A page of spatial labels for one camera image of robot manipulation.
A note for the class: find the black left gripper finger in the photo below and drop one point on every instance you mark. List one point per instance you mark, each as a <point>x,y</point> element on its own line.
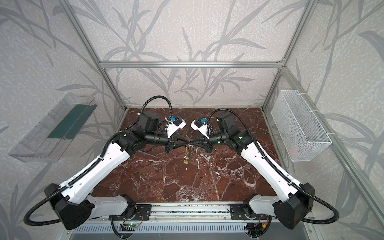
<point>178,138</point>
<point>178,144</point>

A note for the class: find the aluminium cage frame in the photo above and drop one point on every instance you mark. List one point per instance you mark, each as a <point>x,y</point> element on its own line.
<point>367,190</point>

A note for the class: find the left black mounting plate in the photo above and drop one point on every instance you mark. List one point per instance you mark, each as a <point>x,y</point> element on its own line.
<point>140,212</point>

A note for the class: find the black mounting plate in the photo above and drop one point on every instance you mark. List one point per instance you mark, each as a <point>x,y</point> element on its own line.
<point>241,212</point>
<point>140,212</point>

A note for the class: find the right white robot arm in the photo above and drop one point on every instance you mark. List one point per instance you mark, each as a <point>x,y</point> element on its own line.
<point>289,205</point>

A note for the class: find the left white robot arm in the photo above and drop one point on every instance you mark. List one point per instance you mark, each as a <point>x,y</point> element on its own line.
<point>74,206</point>

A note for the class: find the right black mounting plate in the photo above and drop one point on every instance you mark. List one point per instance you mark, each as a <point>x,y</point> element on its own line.
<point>241,212</point>

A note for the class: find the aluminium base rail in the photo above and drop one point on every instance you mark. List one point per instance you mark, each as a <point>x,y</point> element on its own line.
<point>184,212</point>

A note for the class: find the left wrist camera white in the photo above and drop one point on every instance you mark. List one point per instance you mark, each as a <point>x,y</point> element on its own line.
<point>173,125</point>

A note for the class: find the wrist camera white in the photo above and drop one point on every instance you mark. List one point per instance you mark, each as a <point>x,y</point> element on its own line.
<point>202,125</point>
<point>173,125</point>

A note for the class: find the silver metal key holder plate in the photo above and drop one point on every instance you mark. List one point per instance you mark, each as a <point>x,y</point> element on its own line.
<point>187,153</point>

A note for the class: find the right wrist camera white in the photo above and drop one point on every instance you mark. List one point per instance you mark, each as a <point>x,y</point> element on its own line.
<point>202,125</point>

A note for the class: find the white wire mesh basket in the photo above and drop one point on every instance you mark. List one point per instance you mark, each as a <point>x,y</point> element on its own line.
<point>303,135</point>

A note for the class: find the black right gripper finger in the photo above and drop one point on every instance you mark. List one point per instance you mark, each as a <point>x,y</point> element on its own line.
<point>198,140</point>
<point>198,144</point>

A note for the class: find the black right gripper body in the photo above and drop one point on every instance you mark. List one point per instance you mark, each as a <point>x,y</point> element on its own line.
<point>204,143</point>

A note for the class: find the right connector with wires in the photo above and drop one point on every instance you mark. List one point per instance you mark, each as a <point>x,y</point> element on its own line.
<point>255,230</point>

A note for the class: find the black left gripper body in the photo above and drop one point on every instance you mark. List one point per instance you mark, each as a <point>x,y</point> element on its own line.
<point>171,142</point>

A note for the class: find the clear plastic wall tray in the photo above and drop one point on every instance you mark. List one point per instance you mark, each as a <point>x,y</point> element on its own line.
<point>50,138</point>

